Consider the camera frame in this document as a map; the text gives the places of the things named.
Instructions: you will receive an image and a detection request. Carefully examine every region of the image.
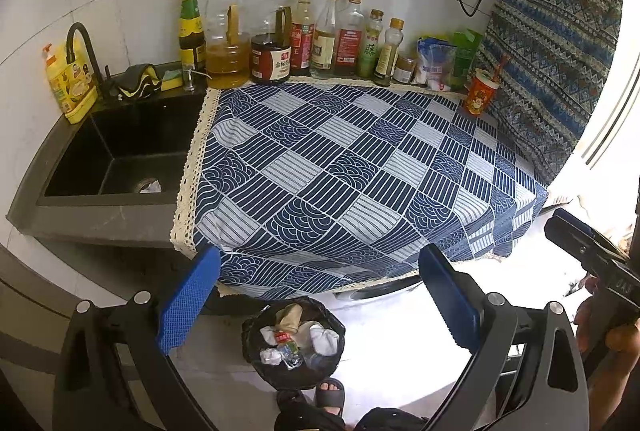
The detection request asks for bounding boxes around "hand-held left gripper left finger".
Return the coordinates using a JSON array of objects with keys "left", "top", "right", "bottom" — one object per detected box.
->
[{"left": 52, "top": 245, "right": 222, "bottom": 431}]

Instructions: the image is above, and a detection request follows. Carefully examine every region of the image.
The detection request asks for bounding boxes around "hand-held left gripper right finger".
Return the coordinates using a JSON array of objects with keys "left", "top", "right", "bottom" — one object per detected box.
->
[{"left": 417, "top": 243, "right": 588, "bottom": 431}]

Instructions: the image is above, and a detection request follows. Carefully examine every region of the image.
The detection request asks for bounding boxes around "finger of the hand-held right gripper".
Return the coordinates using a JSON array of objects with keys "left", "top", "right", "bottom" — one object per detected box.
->
[
  {"left": 555, "top": 209, "right": 628, "bottom": 259},
  {"left": 544, "top": 216, "right": 626, "bottom": 277}
]

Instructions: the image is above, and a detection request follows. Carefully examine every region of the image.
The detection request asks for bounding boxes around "small labelled plastic bottle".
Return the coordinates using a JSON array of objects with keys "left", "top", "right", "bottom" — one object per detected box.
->
[{"left": 272, "top": 331, "right": 306, "bottom": 369}]

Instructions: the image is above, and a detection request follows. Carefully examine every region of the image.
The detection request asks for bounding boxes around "white cloth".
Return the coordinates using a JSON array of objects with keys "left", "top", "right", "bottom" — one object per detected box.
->
[{"left": 309, "top": 323, "right": 341, "bottom": 357}]

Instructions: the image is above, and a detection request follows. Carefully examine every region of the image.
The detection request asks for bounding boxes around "bin with black bag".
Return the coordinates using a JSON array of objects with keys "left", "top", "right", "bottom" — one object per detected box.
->
[{"left": 241, "top": 296, "right": 347, "bottom": 392}]

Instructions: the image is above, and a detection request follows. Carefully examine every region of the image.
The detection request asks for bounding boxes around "person's right hand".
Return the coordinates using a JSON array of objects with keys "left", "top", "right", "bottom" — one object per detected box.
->
[{"left": 572, "top": 277, "right": 640, "bottom": 363}]

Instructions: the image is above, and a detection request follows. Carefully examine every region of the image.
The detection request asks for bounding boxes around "white washing machine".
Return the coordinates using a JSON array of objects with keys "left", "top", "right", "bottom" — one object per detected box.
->
[{"left": 332, "top": 276, "right": 426, "bottom": 304}]

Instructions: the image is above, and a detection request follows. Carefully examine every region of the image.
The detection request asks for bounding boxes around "grey base cabinet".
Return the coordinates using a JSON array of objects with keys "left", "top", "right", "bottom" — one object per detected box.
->
[{"left": 0, "top": 236, "right": 211, "bottom": 392}]

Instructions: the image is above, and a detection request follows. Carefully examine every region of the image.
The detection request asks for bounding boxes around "brown paper bag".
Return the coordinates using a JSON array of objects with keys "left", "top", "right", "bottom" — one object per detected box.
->
[{"left": 277, "top": 303, "right": 306, "bottom": 332}]

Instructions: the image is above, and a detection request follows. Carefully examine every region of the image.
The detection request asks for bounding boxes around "black slide sandal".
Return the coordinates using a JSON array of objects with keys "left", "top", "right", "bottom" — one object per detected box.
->
[{"left": 314, "top": 377, "right": 347, "bottom": 424}]

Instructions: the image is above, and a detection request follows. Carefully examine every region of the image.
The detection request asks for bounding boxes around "blue patterned tablecloth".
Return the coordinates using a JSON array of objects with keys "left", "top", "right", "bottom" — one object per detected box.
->
[{"left": 170, "top": 76, "right": 551, "bottom": 302}]

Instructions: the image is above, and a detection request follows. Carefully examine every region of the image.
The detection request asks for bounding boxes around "red paper cup with straw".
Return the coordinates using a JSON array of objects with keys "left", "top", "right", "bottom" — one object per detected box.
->
[{"left": 462, "top": 56, "right": 511, "bottom": 116}]

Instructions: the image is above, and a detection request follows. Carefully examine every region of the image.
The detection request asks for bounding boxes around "black sink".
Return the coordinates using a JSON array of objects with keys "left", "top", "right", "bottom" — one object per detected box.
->
[{"left": 37, "top": 91, "right": 208, "bottom": 212}]

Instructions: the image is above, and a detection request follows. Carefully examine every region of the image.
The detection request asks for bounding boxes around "blue zigzag patterned curtain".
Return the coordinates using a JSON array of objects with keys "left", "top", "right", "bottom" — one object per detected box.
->
[{"left": 472, "top": 0, "right": 626, "bottom": 184}]

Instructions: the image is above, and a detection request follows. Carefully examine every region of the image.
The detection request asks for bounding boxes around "green carton box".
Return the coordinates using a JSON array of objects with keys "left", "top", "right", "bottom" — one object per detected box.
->
[{"left": 447, "top": 28, "right": 485, "bottom": 92}]

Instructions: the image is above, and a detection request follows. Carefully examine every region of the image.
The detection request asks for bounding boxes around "yellow green sponge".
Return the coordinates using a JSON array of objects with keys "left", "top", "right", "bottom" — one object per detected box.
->
[{"left": 160, "top": 68, "right": 184, "bottom": 92}]

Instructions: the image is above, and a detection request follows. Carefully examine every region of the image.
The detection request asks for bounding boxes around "metal soap dispenser pump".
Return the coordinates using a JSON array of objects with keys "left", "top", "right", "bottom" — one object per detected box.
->
[{"left": 182, "top": 63, "right": 213, "bottom": 92}]

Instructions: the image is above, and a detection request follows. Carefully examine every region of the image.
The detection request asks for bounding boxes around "black yellow cloth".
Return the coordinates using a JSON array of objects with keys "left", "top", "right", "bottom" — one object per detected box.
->
[{"left": 107, "top": 63, "right": 163, "bottom": 99}]

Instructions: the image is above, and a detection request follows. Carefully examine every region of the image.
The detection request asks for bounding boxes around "blue white plastic bag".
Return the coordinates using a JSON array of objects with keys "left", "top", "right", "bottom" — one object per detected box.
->
[{"left": 416, "top": 36, "right": 458, "bottom": 90}]

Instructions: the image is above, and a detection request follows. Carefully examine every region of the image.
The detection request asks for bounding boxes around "small glass jar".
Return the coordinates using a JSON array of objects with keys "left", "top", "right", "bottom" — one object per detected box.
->
[{"left": 392, "top": 56, "right": 417, "bottom": 85}]

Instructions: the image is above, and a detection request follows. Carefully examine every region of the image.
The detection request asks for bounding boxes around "clear cooking oil jug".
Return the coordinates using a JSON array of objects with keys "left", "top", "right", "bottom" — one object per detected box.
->
[{"left": 205, "top": 0, "right": 251, "bottom": 89}]

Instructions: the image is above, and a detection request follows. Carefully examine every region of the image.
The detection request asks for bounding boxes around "yellow dish soap bottle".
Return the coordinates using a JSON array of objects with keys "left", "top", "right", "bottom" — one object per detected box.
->
[{"left": 42, "top": 42, "right": 99, "bottom": 126}]

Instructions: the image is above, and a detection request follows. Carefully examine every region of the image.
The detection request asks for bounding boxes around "dark soy sauce jug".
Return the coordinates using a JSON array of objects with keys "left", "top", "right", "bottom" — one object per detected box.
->
[{"left": 250, "top": 6, "right": 293, "bottom": 84}]

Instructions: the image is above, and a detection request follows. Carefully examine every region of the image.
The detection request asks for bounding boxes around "yellow oil bottle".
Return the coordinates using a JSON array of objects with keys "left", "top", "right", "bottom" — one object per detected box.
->
[{"left": 374, "top": 17, "right": 405, "bottom": 86}]

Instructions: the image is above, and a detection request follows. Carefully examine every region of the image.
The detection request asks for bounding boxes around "green pepper oil bottle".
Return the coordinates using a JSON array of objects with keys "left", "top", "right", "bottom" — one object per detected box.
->
[{"left": 357, "top": 9, "right": 385, "bottom": 80}]

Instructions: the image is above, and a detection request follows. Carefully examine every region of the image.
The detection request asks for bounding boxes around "green label sauce bottle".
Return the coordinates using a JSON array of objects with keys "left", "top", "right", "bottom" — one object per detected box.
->
[{"left": 179, "top": 0, "right": 207, "bottom": 72}]

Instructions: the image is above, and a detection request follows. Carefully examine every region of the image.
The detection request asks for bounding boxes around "red label clear bottle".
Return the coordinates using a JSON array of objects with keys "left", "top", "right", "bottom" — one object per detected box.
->
[{"left": 334, "top": 0, "right": 366, "bottom": 78}]

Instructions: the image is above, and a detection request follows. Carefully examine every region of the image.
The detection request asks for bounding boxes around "black cap vinegar bottle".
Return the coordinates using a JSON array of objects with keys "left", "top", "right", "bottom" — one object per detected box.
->
[{"left": 290, "top": 0, "right": 316, "bottom": 76}]

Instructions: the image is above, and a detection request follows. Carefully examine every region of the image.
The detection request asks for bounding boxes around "yellow cap clear bottle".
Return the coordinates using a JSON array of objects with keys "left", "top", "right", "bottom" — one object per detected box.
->
[{"left": 310, "top": 0, "right": 342, "bottom": 79}]

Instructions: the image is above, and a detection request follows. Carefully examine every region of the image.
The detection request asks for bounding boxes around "black faucet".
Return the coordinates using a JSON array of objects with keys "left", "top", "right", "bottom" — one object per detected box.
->
[{"left": 66, "top": 23, "right": 113, "bottom": 99}]

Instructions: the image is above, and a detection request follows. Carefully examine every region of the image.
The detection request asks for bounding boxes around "gold cap clear bottle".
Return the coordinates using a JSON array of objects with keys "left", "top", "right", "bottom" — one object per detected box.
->
[{"left": 262, "top": 0, "right": 288, "bottom": 42}]

